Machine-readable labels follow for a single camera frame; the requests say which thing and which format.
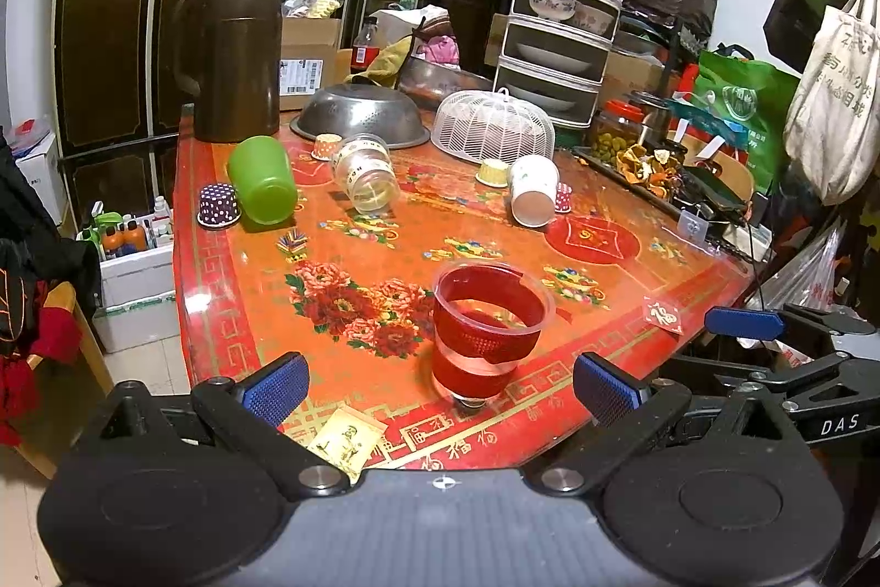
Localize clear cup with red bands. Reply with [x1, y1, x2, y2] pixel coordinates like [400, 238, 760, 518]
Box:
[431, 261, 555, 413]

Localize green plastic cup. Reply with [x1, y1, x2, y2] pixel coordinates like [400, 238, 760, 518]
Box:
[227, 135, 298, 227]

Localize white paper cup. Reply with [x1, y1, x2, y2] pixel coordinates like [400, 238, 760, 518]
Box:
[510, 155, 559, 229]

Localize clear cup with cream bands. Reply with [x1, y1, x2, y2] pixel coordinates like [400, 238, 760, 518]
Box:
[331, 134, 400, 215]

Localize red fu paper card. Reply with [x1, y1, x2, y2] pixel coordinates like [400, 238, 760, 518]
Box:
[643, 297, 683, 335]

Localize gold paper card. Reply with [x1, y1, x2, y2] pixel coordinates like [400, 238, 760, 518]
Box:
[307, 405, 386, 484]

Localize white box with bottles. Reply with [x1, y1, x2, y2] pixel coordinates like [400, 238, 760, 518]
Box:
[78, 195, 179, 354]

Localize tray of dried orange peels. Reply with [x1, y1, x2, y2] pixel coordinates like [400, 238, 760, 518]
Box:
[573, 146, 754, 227]

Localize purple polka dot cupcake liner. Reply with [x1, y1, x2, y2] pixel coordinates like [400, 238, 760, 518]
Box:
[195, 182, 241, 229]

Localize white canvas tote bag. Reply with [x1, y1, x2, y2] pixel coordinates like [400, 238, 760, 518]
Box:
[783, 0, 878, 206]

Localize red polka dot cupcake liner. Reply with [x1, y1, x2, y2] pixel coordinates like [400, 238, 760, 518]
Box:
[555, 182, 573, 215]

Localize green shopping bag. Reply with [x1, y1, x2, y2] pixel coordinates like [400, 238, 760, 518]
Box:
[694, 45, 800, 195]

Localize glass jar with red lid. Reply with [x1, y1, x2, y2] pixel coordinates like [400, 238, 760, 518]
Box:
[587, 100, 645, 166]

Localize yellow cupcake liner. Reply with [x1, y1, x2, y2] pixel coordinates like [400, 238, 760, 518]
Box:
[474, 158, 510, 189]

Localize steel colander bowl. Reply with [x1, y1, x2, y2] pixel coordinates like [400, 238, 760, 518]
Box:
[289, 84, 431, 150]

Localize white mesh food cover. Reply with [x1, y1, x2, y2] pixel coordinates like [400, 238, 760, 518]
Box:
[431, 89, 555, 164]

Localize white tiered dish rack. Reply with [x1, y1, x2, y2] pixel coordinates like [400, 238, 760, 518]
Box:
[494, 0, 624, 131]

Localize cardboard box with label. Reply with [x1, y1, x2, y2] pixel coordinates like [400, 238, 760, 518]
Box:
[279, 18, 350, 112]

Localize brown plastic pitcher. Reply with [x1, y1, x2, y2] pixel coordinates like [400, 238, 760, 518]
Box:
[173, 0, 283, 143]

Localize large steel basin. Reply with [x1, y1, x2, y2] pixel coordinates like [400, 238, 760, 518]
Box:
[397, 57, 492, 110]

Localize red cap soda bottle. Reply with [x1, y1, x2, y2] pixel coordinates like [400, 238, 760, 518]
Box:
[350, 15, 381, 74]

